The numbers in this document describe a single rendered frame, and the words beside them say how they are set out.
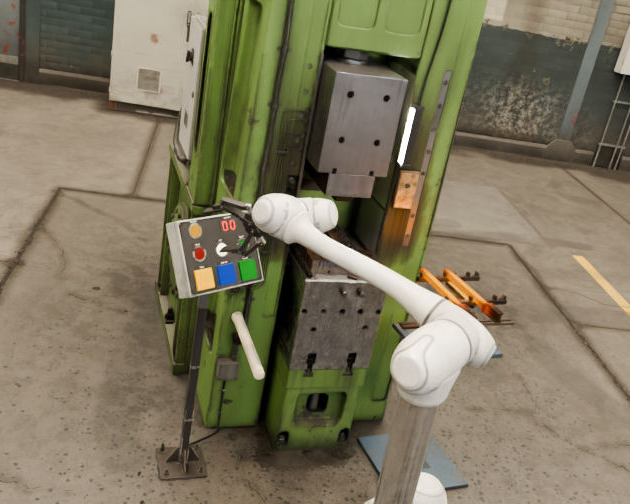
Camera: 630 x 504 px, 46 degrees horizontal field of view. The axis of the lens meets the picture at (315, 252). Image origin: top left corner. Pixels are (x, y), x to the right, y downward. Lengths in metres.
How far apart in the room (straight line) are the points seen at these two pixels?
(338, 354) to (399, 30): 1.39
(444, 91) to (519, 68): 6.29
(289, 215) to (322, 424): 1.76
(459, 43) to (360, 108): 0.53
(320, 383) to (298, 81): 1.33
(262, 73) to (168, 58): 5.34
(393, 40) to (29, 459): 2.29
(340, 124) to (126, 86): 5.62
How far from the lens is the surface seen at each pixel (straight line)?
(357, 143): 2.96
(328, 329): 3.23
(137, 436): 3.58
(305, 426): 3.52
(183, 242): 2.72
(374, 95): 2.92
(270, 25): 2.89
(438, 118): 3.23
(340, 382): 3.42
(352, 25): 2.99
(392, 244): 3.37
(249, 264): 2.86
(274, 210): 1.92
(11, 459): 3.48
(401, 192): 3.25
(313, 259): 3.11
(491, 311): 3.07
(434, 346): 1.75
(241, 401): 3.59
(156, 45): 8.22
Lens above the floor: 2.28
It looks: 24 degrees down
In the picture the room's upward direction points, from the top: 11 degrees clockwise
